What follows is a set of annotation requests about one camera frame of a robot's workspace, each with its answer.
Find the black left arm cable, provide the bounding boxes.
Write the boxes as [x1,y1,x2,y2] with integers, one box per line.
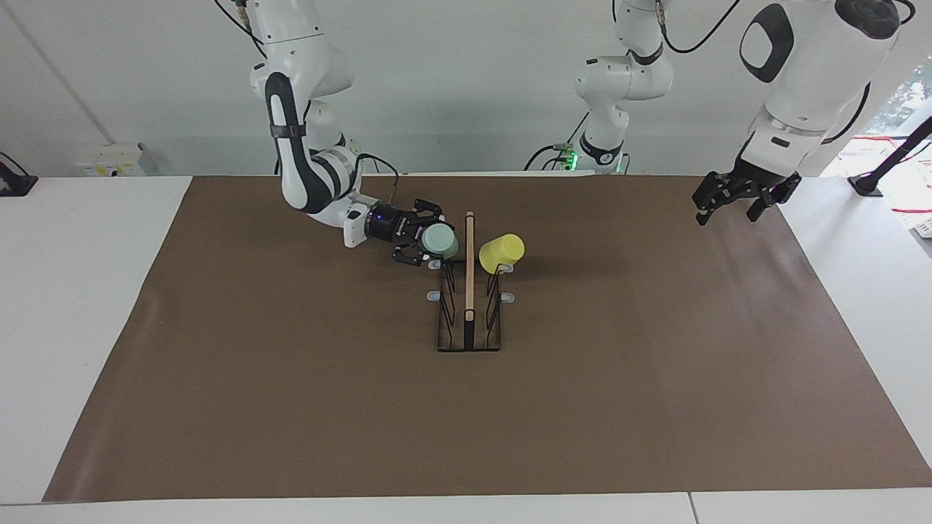
[612,0,873,145]

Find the red striped white papers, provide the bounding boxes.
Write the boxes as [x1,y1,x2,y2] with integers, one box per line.
[819,134,932,221]

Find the black left base cable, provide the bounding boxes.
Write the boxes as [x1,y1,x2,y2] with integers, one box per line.
[524,108,589,172]

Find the yellow plastic cup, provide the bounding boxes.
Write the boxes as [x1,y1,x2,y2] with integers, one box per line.
[478,233,526,275]

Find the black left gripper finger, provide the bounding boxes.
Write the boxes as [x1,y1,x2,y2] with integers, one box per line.
[692,172,735,226]
[746,178,801,223]

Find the black wire cup rack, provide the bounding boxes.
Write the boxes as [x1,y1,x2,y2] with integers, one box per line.
[426,211,516,354]

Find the pale green plastic cup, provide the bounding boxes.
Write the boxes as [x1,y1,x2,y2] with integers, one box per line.
[421,223,461,261]

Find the black tripod pole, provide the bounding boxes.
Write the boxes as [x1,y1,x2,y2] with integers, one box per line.
[848,115,932,199]

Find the black desk stand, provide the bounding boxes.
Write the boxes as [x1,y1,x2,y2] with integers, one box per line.
[0,151,39,198]

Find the white wall socket box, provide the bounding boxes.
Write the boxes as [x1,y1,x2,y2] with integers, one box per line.
[76,143,158,178]

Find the brown table mat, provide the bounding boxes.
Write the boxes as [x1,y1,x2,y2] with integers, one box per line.
[42,173,932,503]

